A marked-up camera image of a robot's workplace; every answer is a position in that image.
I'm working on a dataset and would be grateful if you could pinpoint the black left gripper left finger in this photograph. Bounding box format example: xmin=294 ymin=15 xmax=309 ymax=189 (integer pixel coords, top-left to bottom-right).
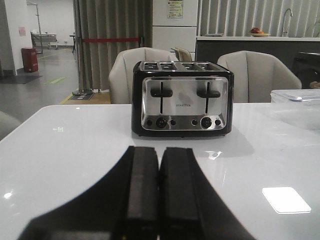
xmin=19 ymin=146 xmax=159 ymax=240

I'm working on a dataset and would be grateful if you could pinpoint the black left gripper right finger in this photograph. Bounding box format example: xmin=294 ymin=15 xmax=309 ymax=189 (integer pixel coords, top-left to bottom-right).
xmin=159 ymin=147 xmax=254 ymax=240

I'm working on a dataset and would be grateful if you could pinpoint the black and chrome toaster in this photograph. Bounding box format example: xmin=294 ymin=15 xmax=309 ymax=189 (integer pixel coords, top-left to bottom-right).
xmin=131 ymin=61 xmax=234 ymax=137

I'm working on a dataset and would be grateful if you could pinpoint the beige armchair behind toaster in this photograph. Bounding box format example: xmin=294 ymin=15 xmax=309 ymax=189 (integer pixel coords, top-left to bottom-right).
xmin=108 ymin=47 xmax=178 ymax=104

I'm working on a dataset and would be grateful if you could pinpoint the beige armchair on right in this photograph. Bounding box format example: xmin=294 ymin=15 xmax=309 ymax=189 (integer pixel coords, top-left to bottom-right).
xmin=217 ymin=50 xmax=302 ymax=103

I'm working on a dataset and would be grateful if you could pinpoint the clear plastic storage container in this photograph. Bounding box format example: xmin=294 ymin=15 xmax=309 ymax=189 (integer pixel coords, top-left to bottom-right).
xmin=270 ymin=89 xmax=320 ymax=105

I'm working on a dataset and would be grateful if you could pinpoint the beige wooden chair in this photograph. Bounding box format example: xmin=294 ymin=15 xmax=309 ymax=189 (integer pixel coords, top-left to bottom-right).
xmin=171 ymin=47 xmax=192 ymax=62

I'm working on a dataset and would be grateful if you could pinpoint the red barrier belt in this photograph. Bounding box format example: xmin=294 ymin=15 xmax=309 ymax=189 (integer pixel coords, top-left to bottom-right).
xmin=82 ymin=37 xmax=141 ymax=43

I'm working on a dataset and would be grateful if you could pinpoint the red trash bin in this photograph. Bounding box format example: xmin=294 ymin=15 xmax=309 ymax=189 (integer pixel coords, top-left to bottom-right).
xmin=21 ymin=47 xmax=38 ymax=73

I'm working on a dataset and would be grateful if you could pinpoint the white refrigerator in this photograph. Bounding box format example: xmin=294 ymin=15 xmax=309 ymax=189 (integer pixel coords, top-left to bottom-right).
xmin=151 ymin=0 xmax=199 ymax=54

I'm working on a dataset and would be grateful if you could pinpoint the fruit plate on counter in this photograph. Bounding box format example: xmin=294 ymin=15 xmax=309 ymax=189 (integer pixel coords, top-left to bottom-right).
xmin=249 ymin=27 xmax=270 ymax=37

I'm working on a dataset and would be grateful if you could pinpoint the metal bench in hallway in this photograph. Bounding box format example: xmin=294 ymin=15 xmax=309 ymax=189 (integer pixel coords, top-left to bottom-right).
xmin=30 ymin=32 xmax=58 ymax=50

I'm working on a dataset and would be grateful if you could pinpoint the dark kitchen counter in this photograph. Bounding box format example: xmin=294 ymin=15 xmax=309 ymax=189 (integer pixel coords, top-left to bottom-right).
xmin=195 ymin=36 xmax=320 ymax=69

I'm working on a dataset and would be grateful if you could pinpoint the chrome kitchen faucet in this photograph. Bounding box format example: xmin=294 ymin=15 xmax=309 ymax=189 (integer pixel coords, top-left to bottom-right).
xmin=281 ymin=8 xmax=293 ymax=37

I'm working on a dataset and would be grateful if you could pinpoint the stanchion post with base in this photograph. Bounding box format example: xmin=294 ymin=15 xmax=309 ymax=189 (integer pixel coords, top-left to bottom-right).
xmin=72 ymin=29 xmax=93 ymax=96

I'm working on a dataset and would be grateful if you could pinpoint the pink wall notice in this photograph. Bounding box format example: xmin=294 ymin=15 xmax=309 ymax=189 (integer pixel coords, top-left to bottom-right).
xmin=18 ymin=26 xmax=26 ymax=37

